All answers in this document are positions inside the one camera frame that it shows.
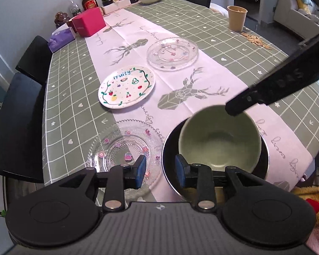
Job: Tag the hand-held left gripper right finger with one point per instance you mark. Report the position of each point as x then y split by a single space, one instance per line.
179 171

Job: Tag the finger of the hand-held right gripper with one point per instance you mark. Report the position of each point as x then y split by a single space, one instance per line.
244 101

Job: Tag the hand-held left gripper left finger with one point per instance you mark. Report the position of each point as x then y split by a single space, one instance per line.
141 171

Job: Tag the blue steel bowl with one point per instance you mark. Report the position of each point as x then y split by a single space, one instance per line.
171 151

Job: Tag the small clear glass plate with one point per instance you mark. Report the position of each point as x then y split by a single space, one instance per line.
114 148

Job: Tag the small green ceramic bowl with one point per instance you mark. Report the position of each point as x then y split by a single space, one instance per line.
220 143

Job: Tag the white fruit-painted plate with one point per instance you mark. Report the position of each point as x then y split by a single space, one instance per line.
127 90

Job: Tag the large clear glass plate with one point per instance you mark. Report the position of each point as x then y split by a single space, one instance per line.
172 55

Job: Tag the pile of seeds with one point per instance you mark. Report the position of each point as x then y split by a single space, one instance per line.
255 41

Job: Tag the beige sofa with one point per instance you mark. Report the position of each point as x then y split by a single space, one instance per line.
289 13

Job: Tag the beige cup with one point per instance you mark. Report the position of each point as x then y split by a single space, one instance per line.
236 20

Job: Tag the white crumpled bag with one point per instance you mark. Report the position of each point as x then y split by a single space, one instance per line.
219 8

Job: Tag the yellow fuzzy cloth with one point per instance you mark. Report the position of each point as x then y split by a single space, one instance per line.
303 194

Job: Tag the purple tissue pack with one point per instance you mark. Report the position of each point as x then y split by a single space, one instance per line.
59 39

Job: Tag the pink box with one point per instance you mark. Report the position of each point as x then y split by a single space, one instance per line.
89 22

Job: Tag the white rectangular holder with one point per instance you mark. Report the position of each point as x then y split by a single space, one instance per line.
117 7

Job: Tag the black jar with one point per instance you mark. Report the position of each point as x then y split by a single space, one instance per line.
107 1

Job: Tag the brown figurine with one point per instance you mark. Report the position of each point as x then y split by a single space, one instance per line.
61 19

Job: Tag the clear water bottle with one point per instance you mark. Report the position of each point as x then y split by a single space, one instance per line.
74 9

